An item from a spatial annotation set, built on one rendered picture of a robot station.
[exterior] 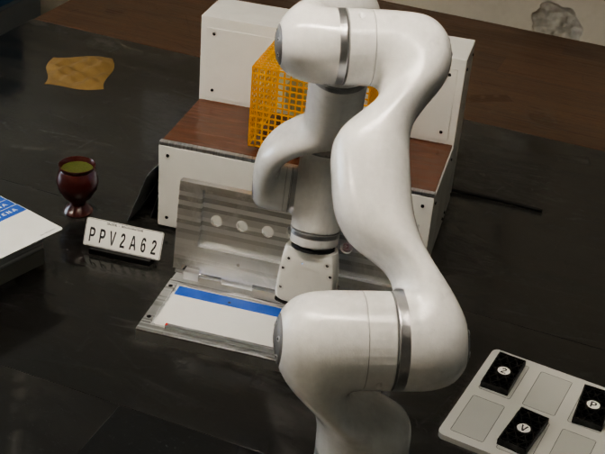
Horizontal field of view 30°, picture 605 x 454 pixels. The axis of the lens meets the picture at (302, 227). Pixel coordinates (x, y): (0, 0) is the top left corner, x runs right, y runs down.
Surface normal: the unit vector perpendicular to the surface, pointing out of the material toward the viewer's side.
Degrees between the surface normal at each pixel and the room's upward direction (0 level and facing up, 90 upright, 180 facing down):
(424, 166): 0
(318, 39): 61
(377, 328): 38
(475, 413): 0
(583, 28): 90
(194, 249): 81
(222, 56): 90
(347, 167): 57
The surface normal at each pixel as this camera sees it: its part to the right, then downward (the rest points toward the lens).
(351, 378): 0.10, 0.68
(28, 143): 0.07, -0.86
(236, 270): -0.25, 0.32
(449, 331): 0.43, -0.23
